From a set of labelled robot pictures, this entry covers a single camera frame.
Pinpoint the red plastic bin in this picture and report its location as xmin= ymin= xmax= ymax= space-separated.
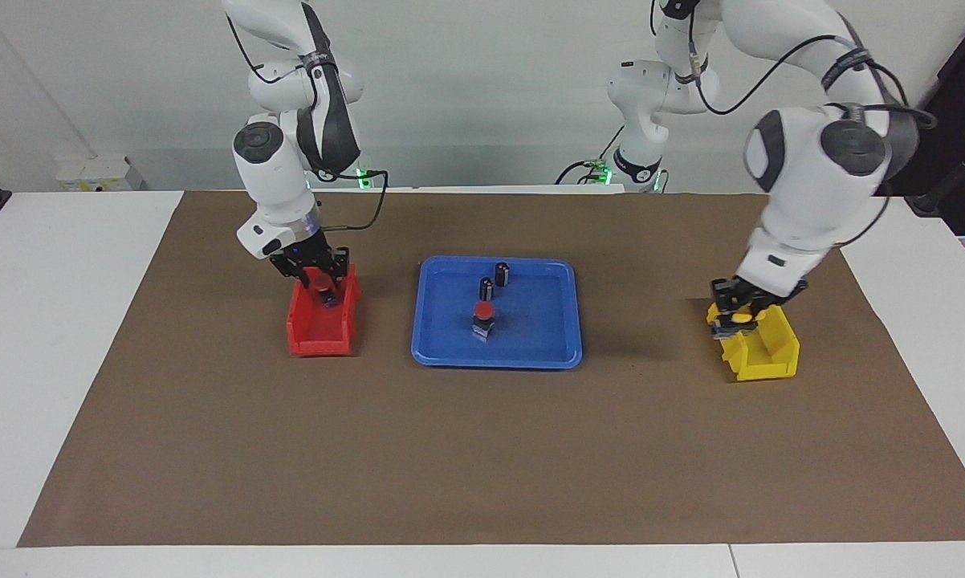
xmin=287 ymin=263 xmax=360 ymax=357

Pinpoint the yellow plastic bin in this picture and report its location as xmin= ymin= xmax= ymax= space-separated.
xmin=706 ymin=301 xmax=800 ymax=382

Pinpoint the black stand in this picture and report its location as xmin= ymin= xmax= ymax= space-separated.
xmin=880 ymin=8 xmax=965 ymax=238

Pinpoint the blue plastic tray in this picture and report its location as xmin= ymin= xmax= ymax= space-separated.
xmin=411 ymin=256 xmax=584 ymax=370

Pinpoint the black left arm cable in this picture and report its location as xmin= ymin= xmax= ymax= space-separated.
xmin=687 ymin=31 xmax=937 ymax=131

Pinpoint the black left base cable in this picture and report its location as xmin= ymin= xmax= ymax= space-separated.
xmin=554 ymin=124 xmax=628 ymax=186

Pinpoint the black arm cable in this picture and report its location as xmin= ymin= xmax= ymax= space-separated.
xmin=322 ymin=168 xmax=389 ymax=232
xmin=687 ymin=31 xmax=937 ymax=131

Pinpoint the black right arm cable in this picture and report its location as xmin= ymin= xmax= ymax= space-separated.
xmin=322 ymin=168 xmax=389 ymax=232

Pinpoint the brown table mat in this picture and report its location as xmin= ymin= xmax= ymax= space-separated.
xmin=17 ymin=191 xmax=965 ymax=548

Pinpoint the white power box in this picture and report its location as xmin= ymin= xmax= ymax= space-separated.
xmin=55 ymin=157 xmax=145 ymax=193

